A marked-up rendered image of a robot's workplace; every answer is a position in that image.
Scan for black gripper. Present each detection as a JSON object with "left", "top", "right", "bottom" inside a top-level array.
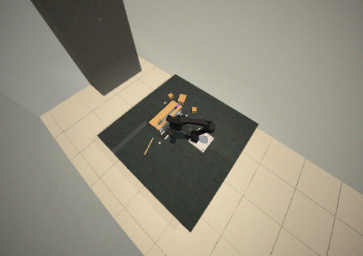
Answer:
[{"left": 167, "top": 123, "right": 178, "bottom": 137}]

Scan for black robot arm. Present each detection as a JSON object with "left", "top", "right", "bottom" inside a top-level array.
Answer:
[{"left": 166, "top": 115, "right": 215, "bottom": 143}]

